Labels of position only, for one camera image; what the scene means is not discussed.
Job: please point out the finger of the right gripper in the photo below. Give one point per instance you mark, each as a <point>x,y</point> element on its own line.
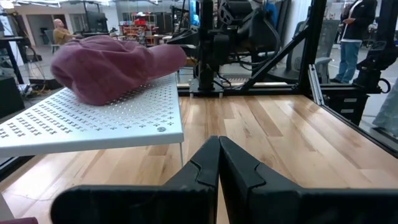
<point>186,39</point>

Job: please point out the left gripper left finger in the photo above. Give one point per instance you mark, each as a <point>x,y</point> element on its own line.
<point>186,199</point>

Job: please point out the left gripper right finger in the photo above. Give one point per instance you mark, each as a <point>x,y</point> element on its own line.
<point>264,199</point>

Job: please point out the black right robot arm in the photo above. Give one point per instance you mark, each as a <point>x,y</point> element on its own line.
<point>206,62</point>

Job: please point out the storage rack with red bins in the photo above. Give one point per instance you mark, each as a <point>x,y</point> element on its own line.
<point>136,31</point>

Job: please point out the black monitor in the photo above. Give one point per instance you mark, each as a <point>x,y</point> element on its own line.
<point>96,21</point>

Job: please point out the grey office chair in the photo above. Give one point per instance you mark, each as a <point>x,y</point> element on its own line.
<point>329,37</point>

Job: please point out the black drawer cabinet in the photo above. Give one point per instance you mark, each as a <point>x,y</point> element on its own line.
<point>345,115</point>

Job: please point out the white perforated metal shelf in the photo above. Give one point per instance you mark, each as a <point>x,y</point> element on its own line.
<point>93,124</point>

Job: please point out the person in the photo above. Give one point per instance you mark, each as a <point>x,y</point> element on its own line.
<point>390,115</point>
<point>357,18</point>
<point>60,35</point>

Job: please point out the black desk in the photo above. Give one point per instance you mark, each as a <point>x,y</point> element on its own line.
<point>9,39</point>

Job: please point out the black box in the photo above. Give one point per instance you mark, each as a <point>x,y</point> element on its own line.
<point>11,99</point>

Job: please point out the silver frame bracket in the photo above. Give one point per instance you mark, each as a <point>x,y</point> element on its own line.
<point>315,84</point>

